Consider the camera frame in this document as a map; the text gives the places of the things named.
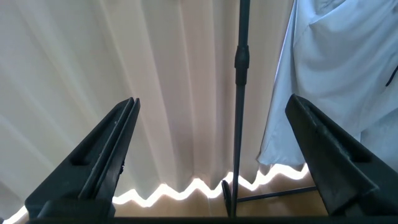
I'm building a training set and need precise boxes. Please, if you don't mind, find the pale grey garment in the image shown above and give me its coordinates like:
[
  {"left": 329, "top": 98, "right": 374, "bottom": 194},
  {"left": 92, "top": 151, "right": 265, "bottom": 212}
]
[{"left": 257, "top": 0, "right": 398, "bottom": 174}]

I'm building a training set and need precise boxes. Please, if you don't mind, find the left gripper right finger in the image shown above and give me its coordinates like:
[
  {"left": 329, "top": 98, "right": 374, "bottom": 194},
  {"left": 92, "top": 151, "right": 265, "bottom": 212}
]
[{"left": 285, "top": 94, "right": 398, "bottom": 217}]

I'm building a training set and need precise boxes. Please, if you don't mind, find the black clothes rack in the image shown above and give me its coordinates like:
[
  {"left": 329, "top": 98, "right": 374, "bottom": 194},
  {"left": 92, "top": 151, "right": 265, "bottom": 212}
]
[{"left": 221, "top": 0, "right": 318, "bottom": 218}]

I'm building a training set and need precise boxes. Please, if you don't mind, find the beige curtain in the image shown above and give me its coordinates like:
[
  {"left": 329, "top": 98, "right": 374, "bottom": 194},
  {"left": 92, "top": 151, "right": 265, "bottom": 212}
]
[{"left": 0, "top": 0, "right": 296, "bottom": 212}]

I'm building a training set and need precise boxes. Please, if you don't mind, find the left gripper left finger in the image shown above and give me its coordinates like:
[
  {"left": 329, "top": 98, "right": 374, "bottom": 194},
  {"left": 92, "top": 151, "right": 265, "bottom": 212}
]
[{"left": 24, "top": 96, "right": 141, "bottom": 219}]

